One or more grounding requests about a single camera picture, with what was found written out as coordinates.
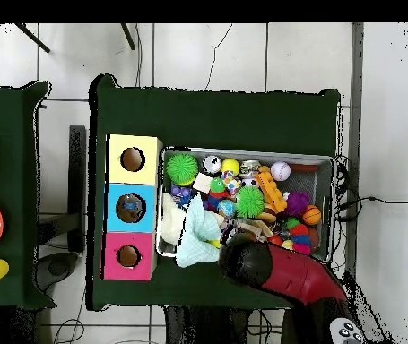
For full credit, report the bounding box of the black floor cable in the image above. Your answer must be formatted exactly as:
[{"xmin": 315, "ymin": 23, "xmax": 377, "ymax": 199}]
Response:
[{"xmin": 335, "ymin": 193, "xmax": 408, "ymax": 212}]

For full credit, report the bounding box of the clear mesh bin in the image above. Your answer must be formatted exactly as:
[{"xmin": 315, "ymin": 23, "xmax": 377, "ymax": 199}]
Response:
[{"xmin": 156, "ymin": 146, "xmax": 337, "ymax": 265}]

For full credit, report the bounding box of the white baseball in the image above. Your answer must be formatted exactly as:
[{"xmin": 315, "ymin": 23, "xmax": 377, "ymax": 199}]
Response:
[{"xmin": 270, "ymin": 160, "xmax": 291, "ymax": 182}]

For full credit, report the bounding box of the orange plastic comb toy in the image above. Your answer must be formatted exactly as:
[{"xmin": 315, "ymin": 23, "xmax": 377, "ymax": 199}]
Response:
[{"xmin": 254, "ymin": 166, "xmax": 289, "ymax": 215}]

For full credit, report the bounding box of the green spiky ball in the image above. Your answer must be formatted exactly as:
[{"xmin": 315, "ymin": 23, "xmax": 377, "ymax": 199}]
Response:
[
  {"xmin": 165, "ymin": 151, "xmax": 200, "ymax": 186},
  {"xmin": 235, "ymin": 185, "xmax": 265, "ymax": 219}
]

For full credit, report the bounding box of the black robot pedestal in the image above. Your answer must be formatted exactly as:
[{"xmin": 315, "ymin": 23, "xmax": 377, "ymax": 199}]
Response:
[{"xmin": 163, "ymin": 306, "xmax": 283, "ymax": 344}]

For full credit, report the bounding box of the wooden box with three holes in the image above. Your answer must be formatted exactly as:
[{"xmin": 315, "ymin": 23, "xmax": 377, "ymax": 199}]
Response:
[{"xmin": 101, "ymin": 133, "xmax": 163, "ymax": 282}]

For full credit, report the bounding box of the yellow ball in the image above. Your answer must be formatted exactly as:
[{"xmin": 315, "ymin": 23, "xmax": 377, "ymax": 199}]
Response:
[{"xmin": 221, "ymin": 158, "xmax": 240, "ymax": 176}]

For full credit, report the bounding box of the black tripod leg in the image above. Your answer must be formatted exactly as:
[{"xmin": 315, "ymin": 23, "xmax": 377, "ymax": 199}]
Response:
[
  {"xmin": 120, "ymin": 23, "xmax": 137, "ymax": 51},
  {"xmin": 13, "ymin": 23, "xmax": 51, "ymax": 54}
]

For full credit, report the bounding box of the grey floor strip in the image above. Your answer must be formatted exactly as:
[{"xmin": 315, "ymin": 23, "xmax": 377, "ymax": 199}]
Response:
[{"xmin": 350, "ymin": 23, "xmax": 366, "ymax": 241}]

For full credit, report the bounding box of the dark green tablecloth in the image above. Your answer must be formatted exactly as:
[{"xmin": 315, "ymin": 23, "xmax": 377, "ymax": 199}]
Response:
[
  {"xmin": 0, "ymin": 81, "xmax": 53, "ymax": 311},
  {"xmin": 88, "ymin": 73, "xmax": 343, "ymax": 316}
]

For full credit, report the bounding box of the clear plastic packet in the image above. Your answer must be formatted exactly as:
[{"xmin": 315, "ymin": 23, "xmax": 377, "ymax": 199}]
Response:
[{"xmin": 122, "ymin": 200, "xmax": 146, "ymax": 219}]

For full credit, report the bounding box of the small orange basketball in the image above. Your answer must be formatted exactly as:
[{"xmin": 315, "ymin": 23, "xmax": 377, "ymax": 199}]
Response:
[{"xmin": 302, "ymin": 205, "xmax": 323, "ymax": 226}]

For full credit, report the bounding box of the cream muslin cloth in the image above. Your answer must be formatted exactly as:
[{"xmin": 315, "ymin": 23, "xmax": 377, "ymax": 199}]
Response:
[{"xmin": 160, "ymin": 192, "xmax": 188, "ymax": 246}]

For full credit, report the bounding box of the mint green cloth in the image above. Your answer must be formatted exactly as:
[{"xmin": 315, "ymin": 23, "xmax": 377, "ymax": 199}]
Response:
[{"xmin": 174, "ymin": 194, "xmax": 225, "ymax": 270}]

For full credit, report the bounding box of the purple spiky toy with eyes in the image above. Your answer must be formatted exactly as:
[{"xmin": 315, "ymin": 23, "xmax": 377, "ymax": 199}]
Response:
[{"xmin": 284, "ymin": 191, "xmax": 310, "ymax": 219}]

